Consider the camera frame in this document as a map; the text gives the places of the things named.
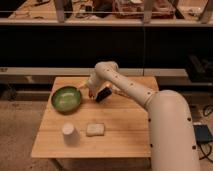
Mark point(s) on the white paper cup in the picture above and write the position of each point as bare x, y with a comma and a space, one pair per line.
68, 130

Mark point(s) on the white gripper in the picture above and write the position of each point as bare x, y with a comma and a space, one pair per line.
83, 86

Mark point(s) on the beige sponge block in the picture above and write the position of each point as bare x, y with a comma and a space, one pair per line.
95, 129

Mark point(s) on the wooden table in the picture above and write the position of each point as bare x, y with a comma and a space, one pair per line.
126, 135

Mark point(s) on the green ceramic bowl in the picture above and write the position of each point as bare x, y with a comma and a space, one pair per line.
66, 99

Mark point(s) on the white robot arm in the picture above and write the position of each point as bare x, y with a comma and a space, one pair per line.
171, 131

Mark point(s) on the red sausage toy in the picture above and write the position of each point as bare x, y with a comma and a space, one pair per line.
90, 94

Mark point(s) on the black rectangular block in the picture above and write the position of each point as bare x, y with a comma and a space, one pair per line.
103, 94

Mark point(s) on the blue box on floor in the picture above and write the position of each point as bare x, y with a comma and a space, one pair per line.
202, 134

